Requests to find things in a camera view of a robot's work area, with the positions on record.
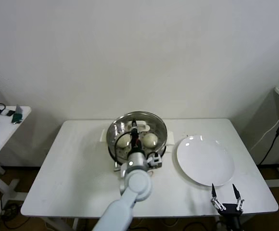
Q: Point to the white electric cooking pot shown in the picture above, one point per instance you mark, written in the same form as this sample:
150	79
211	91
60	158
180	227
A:
168	149

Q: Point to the white side table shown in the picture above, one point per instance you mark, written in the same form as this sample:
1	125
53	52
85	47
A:
4	134

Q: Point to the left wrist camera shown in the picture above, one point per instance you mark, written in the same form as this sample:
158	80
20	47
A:
155	160

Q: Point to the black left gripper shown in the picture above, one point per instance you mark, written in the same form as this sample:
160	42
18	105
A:
134	143

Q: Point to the white round plate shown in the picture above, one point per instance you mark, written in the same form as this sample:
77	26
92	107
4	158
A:
204	161

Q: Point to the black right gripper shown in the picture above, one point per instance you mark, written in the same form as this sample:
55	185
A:
232	211

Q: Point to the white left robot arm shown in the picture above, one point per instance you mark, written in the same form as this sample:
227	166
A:
137	185

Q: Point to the green and grey tool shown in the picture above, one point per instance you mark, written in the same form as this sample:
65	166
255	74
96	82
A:
16	116

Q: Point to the white table leg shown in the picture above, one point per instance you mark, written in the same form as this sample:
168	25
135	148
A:
217	223
75	225

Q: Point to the small white device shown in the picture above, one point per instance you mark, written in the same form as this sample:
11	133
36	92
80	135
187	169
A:
3	112

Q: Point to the white steamed baozi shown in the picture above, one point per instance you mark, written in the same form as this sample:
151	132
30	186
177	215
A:
124	141
149	140

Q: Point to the stainless steel steamer basket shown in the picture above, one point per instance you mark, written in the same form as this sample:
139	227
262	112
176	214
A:
170	138

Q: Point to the small black device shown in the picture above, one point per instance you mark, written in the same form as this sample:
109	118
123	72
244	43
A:
10	112

